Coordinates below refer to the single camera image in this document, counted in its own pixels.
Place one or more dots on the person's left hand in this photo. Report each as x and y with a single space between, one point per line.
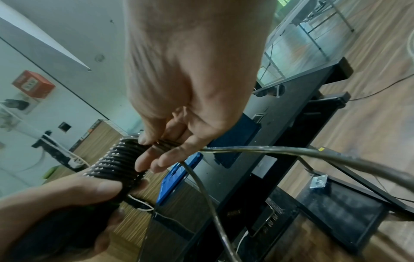
48 199

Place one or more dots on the person's right hand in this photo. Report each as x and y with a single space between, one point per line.
200 64

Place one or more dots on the blue bin lid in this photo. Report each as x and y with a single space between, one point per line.
174 176

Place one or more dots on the red alarm box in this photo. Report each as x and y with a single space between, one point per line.
32 84

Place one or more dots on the white folding table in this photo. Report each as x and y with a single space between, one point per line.
291 28

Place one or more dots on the black glossy low table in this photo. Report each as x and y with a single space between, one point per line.
291 102

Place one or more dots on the white socket with plug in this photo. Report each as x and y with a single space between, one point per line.
16 105

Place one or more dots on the crumpled white wrapper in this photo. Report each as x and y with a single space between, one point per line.
318 181

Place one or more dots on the white wall socket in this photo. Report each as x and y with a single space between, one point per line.
77 163

